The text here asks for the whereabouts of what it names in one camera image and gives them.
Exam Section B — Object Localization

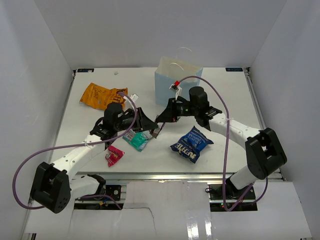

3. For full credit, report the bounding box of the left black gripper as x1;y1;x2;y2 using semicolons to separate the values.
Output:
114;107;159;133

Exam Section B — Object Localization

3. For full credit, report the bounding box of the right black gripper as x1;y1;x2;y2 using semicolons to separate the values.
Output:
156;97;199;123

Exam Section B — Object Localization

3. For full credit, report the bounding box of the teal candy bag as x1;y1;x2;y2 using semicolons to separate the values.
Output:
122;129;153;152

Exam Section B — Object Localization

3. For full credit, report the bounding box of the blue Kettle chips bag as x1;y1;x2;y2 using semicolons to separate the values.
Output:
170;126;214;164

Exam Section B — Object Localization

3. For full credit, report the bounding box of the red pink snack packet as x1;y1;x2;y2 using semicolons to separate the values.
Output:
105;145;125;168

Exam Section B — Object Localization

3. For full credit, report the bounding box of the orange Kettle chips bag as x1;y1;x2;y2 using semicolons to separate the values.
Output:
79;83;128;111

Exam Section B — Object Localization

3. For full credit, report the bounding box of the brown chocolate snack packet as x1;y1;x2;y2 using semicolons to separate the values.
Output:
149;119;166;139

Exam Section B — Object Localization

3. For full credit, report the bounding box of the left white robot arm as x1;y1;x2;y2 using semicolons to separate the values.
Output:
30;103;158;214

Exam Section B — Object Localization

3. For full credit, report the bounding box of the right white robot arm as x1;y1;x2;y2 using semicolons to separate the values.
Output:
156;86;287;200

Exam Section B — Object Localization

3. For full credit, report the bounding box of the light blue paper bag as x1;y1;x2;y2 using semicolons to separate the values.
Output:
154;56;203;107

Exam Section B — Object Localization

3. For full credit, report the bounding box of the right blue corner label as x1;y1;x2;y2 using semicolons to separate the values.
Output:
225;67;243;72

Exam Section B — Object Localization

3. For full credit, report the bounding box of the blue corner label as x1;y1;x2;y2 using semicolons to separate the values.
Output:
76;68;95;73
225;67;243;72

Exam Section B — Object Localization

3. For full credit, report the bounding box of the left blue corner label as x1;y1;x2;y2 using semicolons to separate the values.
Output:
76;68;95;73

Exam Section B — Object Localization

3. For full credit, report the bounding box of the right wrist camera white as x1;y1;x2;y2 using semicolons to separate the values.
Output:
169;80;182;100

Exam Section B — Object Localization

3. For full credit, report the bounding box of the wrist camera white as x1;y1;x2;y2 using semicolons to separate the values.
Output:
125;93;139;104
169;80;182;100

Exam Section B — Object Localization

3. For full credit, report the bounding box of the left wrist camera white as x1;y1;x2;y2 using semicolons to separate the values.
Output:
125;93;139;104

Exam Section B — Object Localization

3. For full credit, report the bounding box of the aluminium front rail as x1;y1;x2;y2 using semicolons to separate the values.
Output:
71;172;223;182

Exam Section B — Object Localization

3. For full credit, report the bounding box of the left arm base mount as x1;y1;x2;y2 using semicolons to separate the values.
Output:
93;185;123;210

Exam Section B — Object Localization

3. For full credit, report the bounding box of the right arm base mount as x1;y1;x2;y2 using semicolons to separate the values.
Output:
204;184;258;213

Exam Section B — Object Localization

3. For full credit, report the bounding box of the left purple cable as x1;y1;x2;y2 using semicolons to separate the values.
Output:
11;91;138;210

